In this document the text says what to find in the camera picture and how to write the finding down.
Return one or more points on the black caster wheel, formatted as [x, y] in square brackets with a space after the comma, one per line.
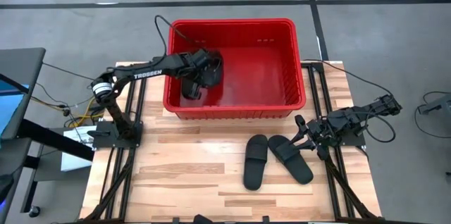
[34, 211]

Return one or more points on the blue lit screen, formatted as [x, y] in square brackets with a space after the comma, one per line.
[8, 107]

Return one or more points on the grey metal stand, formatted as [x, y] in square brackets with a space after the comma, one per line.
[437, 105]

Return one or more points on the dark grey desk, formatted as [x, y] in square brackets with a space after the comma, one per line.
[21, 72]

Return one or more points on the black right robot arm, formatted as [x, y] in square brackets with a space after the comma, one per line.
[352, 116]

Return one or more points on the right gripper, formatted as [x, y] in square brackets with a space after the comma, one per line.
[322, 134]

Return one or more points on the black desk leg bar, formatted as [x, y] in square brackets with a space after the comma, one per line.
[53, 137]

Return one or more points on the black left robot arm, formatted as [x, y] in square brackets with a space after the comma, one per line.
[169, 62]

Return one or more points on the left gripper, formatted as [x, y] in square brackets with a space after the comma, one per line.
[199, 63]

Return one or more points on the black aluminium table frame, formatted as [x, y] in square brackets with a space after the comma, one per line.
[319, 86]

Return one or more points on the white paper box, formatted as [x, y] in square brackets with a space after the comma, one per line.
[75, 160]

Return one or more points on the red plastic bin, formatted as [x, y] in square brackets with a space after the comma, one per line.
[253, 76]

